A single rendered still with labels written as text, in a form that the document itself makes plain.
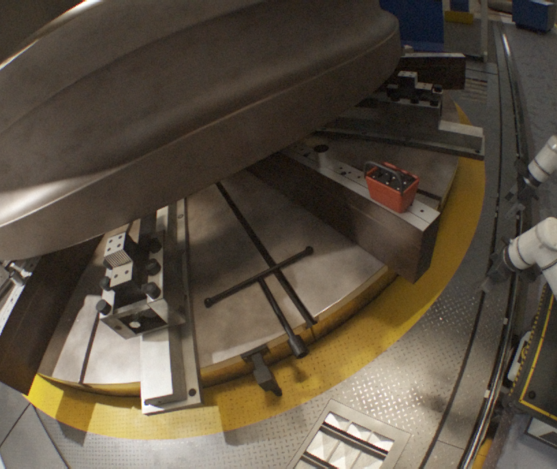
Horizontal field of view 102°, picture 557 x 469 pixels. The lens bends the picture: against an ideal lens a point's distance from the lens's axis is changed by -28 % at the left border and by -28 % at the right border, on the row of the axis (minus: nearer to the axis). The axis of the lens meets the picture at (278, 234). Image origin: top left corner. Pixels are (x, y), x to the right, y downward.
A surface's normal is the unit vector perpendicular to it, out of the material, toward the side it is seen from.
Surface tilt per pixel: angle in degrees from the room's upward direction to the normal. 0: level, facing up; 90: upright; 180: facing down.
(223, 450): 0
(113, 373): 0
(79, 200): 90
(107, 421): 0
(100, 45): 90
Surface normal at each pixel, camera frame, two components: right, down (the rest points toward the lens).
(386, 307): -0.23, -0.67
